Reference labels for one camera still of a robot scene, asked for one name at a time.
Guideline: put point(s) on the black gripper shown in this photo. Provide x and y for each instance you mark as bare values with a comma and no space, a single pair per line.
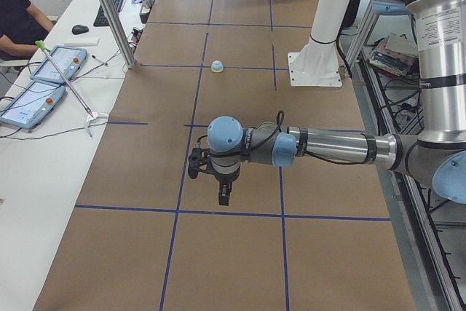
223,180

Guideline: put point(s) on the blue white service bell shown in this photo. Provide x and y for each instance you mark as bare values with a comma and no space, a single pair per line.
217,66

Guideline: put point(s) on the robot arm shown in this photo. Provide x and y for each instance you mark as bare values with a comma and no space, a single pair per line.
435,157

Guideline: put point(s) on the brown paper table cover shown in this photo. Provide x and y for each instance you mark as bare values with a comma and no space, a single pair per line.
144,236

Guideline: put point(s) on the pink grabber stick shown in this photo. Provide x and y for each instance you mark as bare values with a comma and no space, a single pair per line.
92,115

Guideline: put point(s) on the upper teach pendant tablet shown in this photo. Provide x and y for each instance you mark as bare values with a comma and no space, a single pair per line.
69,61

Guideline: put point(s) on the teach pendant tablet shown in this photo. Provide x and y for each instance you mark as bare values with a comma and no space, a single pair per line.
69,61
30,107

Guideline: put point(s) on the lower teach pendant tablet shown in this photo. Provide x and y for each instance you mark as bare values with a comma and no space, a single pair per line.
30,107

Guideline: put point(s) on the black computer mouse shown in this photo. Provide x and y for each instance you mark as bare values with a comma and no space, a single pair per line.
79,29

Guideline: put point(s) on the stack of books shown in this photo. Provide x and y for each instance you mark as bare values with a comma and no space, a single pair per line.
395,55

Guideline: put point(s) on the person in black shirt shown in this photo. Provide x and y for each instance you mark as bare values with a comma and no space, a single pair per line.
22,24

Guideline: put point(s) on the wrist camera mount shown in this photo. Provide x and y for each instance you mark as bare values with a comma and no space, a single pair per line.
199,162

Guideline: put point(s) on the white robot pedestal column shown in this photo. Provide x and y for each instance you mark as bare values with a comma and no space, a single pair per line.
317,65

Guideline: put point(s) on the aluminium frame post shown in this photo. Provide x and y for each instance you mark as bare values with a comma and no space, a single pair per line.
118,32

